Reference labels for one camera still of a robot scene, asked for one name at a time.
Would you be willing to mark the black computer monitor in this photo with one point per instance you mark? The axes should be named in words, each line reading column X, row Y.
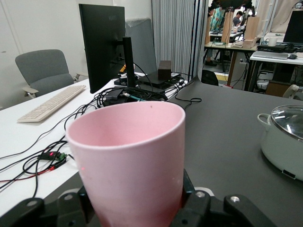
column 101, row 42
column 294, row 28

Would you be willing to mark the wooden post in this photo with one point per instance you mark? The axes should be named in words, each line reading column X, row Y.
column 227, row 28

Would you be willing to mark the white mug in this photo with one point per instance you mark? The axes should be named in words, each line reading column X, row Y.
column 271, row 41

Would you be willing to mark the white desk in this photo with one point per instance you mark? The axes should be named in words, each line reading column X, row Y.
column 23, row 137

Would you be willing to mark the grey foam panel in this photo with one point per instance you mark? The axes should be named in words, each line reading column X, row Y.
column 142, row 42

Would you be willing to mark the black monitor stand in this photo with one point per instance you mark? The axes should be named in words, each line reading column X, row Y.
column 129, row 63

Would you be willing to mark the beige chair armrest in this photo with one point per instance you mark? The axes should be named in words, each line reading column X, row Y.
column 291, row 91

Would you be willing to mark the grey striped curtain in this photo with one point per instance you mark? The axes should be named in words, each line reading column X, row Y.
column 175, row 35

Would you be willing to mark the pink plastic cup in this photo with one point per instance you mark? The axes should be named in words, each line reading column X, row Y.
column 130, row 170

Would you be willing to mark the wooden top table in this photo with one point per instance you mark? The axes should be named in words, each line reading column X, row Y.
column 232, row 48

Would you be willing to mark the tall wooden box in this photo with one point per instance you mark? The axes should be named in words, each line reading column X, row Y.
column 251, row 28

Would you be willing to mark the grey office chair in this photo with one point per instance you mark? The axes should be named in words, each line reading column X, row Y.
column 45, row 68

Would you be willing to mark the seated person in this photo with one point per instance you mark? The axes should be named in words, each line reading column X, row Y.
column 237, row 20

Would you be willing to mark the white side table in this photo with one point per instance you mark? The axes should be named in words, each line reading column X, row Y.
column 277, row 61

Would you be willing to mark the dark computer mouse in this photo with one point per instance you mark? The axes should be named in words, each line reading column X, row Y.
column 293, row 56

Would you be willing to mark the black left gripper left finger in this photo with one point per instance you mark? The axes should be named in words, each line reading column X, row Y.
column 47, row 215

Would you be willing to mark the black flat device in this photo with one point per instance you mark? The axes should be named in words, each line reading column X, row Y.
column 272, row 48

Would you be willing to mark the white computer keyboard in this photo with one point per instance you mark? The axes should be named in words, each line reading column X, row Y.
column 52, row 102

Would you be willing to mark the dark brown box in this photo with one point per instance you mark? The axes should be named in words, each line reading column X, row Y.
column 164, row 71

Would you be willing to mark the silver laptop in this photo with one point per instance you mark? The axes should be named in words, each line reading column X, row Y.
column 270, row 55

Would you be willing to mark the black flat docking box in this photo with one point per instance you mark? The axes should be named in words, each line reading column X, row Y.
column 151, row 81

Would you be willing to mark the black bag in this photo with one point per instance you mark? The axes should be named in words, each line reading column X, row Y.
column 209, row 78

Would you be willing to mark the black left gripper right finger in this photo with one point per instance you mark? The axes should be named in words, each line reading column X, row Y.
column 213, row 212

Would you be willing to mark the black module with red light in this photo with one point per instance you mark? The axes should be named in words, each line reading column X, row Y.
column 48, row 155

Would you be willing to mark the glass lid with tan knob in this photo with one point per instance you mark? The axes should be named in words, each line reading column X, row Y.
column 291, row 120

